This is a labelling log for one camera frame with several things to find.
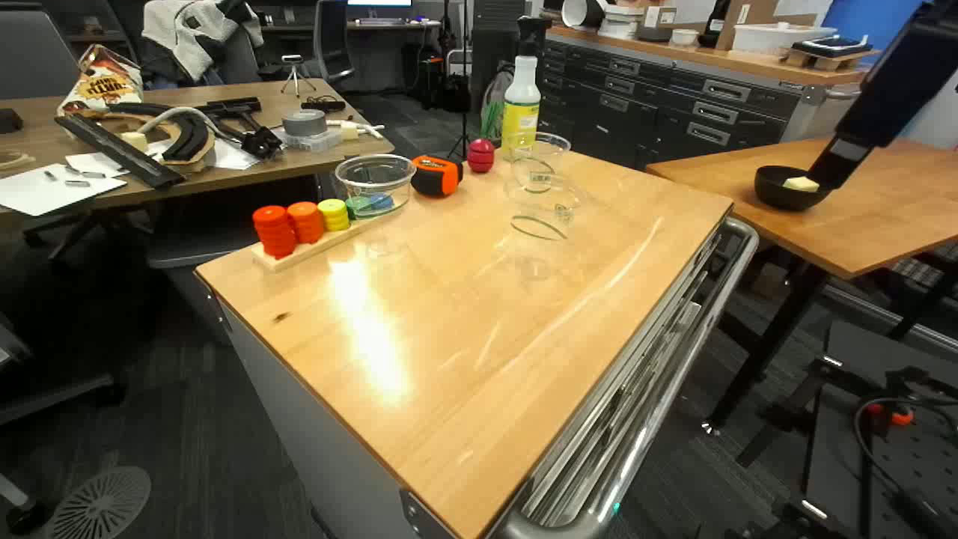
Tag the white spray bottle yellow label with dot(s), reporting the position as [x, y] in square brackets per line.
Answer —
[517, 116]

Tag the blue toy cylinder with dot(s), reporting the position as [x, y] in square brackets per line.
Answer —
[380, 202]

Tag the red toy cylinder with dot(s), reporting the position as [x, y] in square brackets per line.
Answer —
[273, 231]

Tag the black remote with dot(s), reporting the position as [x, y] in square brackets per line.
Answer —
[324, 103]

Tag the blue panel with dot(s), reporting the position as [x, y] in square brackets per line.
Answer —
[869, 22]

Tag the grey duct tape roll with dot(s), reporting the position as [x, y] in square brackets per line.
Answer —
[302, 125]

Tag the grey round floor base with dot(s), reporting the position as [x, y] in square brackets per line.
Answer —
[98, 504]

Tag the white tray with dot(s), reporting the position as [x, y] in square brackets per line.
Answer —
[766, 38]

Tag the black bowl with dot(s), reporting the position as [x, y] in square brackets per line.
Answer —
[779, 191]

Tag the snack chip bag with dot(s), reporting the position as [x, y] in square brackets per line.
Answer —
[98, 79]

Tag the wooden stacking toy base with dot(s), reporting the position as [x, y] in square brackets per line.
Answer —
[300, 252]

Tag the orange black tape measure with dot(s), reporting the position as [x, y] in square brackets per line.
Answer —
[435, 178]

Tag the clear glass bowl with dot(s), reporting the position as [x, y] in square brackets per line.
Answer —
[375, 184]

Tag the long black bar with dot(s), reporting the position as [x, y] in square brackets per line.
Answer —
[116, 152]

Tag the white clothes pile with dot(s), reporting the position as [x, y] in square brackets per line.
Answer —
[188, 32]

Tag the black desk leg frame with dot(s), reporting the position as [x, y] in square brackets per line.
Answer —
[779, 330]

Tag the clear plastic cup green print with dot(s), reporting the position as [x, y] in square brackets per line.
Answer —
[546, 170]

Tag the grey tool cart cabinet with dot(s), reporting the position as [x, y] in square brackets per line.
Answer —
[287, 438]

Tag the grey office chair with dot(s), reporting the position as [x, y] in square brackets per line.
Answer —
[29, 49]

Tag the orange toy cylinder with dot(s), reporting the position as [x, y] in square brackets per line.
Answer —
[306, 219]

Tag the black white curved headband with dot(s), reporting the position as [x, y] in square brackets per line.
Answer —
[182, 137]

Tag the white round container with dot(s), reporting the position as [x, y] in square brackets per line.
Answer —
[582, 14]

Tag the pale yellow food piece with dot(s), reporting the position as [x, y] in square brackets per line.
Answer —
[799, 184]

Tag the wooden block stack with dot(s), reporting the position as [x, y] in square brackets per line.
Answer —
[823, 53]

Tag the dark bottle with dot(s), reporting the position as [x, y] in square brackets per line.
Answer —
[711, 25]

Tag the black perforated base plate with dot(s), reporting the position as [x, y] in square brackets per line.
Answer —
[877, 452]

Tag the black handheld tool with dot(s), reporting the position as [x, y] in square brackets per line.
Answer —
[239, 119]

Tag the green toy cylinder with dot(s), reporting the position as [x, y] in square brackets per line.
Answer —
[357, 209]

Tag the white paper sheets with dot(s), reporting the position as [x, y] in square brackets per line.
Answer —
[55, 187]

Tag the dark flat file cabinet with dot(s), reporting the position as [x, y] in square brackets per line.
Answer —
[676, 106]

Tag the yellow toy cylinder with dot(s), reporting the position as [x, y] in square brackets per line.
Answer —
[333, 213]

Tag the green plastic bottle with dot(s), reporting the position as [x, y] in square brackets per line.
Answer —
[492, 109]

